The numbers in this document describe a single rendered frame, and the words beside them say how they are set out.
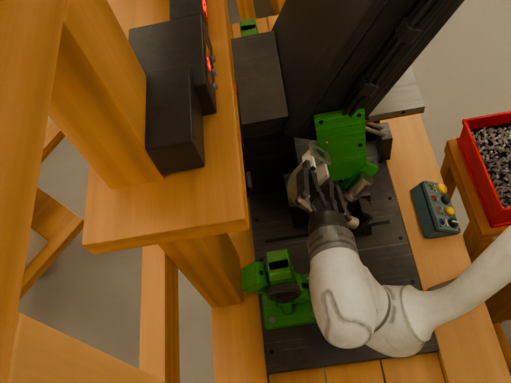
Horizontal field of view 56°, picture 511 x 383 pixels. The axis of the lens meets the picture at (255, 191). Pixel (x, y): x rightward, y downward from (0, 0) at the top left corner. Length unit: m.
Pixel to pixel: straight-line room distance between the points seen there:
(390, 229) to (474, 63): 1.79
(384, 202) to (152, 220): 0.83
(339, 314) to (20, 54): 0.57
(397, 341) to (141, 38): 0.68
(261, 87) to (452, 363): 0.81
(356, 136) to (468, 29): 2.11
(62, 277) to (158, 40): 1.96
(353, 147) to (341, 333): 0.53
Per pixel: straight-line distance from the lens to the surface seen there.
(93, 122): 0.66
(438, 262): 1.36
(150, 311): 0.98
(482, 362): 1.31
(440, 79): 2.92
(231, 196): 0.72
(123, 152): 0.71
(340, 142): 1.17
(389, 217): 1.40
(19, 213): 0.40
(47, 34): 0.51
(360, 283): 0.82
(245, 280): 1.11
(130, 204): 0.76
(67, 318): 2.58
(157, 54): 0.83
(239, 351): 1.32
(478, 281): 0.84
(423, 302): 0.92
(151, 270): 1.01
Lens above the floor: 2.15
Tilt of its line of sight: 59 degrees down
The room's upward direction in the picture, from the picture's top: 19 degrees counter-clockwise
